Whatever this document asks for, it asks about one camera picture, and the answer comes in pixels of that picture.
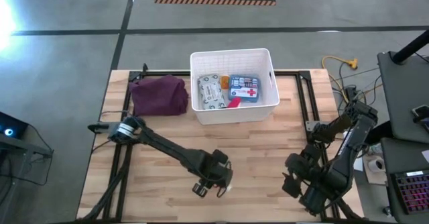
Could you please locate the black metal stand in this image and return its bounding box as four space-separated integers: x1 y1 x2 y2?
0 133 54 218

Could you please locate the black desk with keyboard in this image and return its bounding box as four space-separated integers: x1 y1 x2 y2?
380 137 429 224

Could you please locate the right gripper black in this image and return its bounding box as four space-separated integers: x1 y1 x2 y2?
282 146 323 199

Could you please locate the white patterned wipes pack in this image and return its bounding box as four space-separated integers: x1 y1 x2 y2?
196 73 227 111

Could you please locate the black pole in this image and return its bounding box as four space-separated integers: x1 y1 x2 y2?
391 29 429 66

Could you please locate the white perforated plastic basket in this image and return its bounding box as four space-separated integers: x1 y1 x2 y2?
189 48 281 126

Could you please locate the large black desk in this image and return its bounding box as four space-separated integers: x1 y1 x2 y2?
377 51 429 144

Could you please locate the black smartphone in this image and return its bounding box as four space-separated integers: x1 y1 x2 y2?
411 105 429 125

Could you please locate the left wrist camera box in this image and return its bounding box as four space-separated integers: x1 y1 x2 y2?
192 180 209 199

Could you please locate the black aluminium table frame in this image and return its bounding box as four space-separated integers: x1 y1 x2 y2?
80 62 365 223

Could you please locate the white paper tape roll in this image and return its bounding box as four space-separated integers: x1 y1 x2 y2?
367 156 386 174

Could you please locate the pink bandage roll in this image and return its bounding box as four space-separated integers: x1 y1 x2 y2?
227 96 243 109

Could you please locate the yellow extension cable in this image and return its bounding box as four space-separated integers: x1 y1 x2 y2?
321 55 359 104

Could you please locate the blue first aid kit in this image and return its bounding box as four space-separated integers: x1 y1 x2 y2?
228 74 261 103

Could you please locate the purple folded cloth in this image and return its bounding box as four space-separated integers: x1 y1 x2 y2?
129 74 190 117

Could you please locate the black device blue light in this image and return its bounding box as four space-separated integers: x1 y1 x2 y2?
0 111 29 139

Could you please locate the black cable bundle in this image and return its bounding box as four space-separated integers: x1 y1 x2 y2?
330 62 383 106

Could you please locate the backlit pink keyboard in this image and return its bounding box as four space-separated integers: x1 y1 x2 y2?
393 170 429 215

